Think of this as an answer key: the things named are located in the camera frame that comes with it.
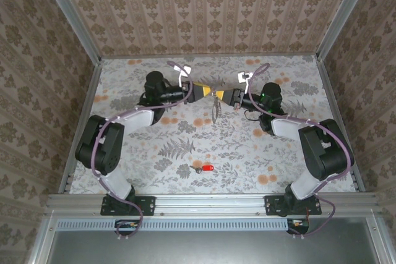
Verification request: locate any grey slotted cable duct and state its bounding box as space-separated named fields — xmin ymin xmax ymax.
xmin=57 ymin=218 xmax=293 ymax=231

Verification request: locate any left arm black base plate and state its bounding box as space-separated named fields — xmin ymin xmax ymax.
xmin=100 ymin=195 xmax=155 ymax=216

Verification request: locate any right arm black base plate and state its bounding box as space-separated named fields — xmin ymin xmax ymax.
xmin=264 ymin=195 xmax=322 ymax=216

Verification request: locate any aluminium frame post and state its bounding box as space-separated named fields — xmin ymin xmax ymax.
xmin=37 ymin=0 xmax=103 ymax=64
xmin=315 ymin=0 xmax=377 ymax=61

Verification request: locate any aluminium side rail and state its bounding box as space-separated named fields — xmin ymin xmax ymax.
xmin=60 ymin=59 xmax=101 ymax=194
xmin=317 ymin=56 xmax=366 ymax=192

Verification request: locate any aluminium mounting rail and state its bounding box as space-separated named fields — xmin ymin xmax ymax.
xmin=46 ymin=192 xmax=380 ymax=215

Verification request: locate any floral table cover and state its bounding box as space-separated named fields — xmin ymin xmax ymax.
xmin=69 ymin=55 xmax=359 ymax=195

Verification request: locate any black connector box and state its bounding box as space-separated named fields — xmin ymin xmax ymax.
xmin=286 ymin=218 xmax=310 ymax=236
xmin=114 ymin=219 xmax=140 ymax=236

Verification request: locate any grey metal panel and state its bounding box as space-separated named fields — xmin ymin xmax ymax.
xmin=46 ymin=217 xmax=384 ymax=264

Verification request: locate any key with red tag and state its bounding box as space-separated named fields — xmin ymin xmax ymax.
xmin=191 ymin=164 xmax=216 ymax=174

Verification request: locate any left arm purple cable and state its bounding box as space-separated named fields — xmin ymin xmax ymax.
xmin=91 ymin=61 xmax=194 ymax=240

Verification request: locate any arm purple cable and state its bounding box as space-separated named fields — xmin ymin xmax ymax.
xmin=91 ymin=61 xmax=194 ymax=240
xmin=246 ymin=62 xmax=354 ymax=240

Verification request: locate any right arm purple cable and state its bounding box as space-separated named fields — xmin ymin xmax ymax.
xmin=246 ymin=62 xmax=354 ymax=240

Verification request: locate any metal keyring with many rings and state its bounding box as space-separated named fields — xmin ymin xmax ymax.
xmin=210 ymin=90 xmax=224 ymax=124

